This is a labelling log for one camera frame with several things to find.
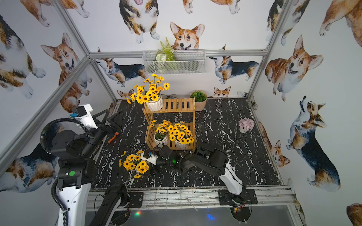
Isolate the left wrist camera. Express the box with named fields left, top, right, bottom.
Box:
left=70, top=104, right=98, bottom=129

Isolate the pink flower small pot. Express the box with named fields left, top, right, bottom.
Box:
left=239, top=118, right=255, bottom=133

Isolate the wooden two-tier shelf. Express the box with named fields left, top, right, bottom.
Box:
left=142, top=98, right=196, bottom=150

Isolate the sunflower pot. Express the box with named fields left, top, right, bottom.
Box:
left=119, top=150, right=150, bottom=179
left=126, top=73, right=170, bottom=112
left=150, top=120, right=171, bottom=147
left=168, top=122, right=195, bottom=150

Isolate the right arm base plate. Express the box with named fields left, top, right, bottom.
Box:
left=218, top=189, right=258, bottom=207

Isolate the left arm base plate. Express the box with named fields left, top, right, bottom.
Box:
left=124, top=192, right=144, bottom=208

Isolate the beige pot green plant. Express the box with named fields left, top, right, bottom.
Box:
left=190, top=90, right=207, bottom=112

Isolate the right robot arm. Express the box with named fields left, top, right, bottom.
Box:
left=146, top=142, right=246, bottom=201

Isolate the white wire basket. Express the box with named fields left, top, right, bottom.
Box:
left=142, top=50, right=206, bottom=75

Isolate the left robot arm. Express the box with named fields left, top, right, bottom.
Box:
left=40, top=106, right=124, bottom=226

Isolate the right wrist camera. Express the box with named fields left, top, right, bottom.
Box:
left=146, top=153, right=157, bottom=166

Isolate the white orange spray bottle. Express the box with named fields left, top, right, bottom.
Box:
left=108, top=132, right=119, bottom=144

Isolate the green fern plant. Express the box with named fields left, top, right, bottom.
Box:
left=156, top=38, right=176, bottom=63

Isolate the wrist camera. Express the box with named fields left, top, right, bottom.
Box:
left=70, top=104, right=98, bottom=129
left=146, top=153, right=157, bottom=166

